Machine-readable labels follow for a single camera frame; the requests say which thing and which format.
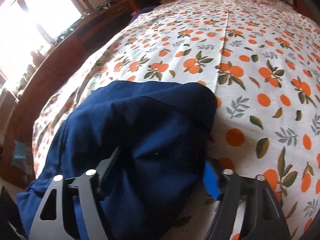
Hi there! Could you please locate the orange print bed sheet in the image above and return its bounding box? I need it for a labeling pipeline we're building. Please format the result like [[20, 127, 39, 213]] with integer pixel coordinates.
[[32, 0, 319, 239]]

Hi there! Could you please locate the wooden desk cabinet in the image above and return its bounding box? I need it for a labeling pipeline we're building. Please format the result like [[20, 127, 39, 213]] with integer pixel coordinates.
[[1, 0, 133, 189]]

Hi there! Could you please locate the navy blue suit jacket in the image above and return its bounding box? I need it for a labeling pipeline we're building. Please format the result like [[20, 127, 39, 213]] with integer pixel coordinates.
[[17, 81, 216, 239]]

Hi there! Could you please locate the window with wooden frame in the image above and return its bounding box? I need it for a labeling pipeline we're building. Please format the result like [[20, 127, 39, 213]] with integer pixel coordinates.
[[1, 0, 93, 87]]

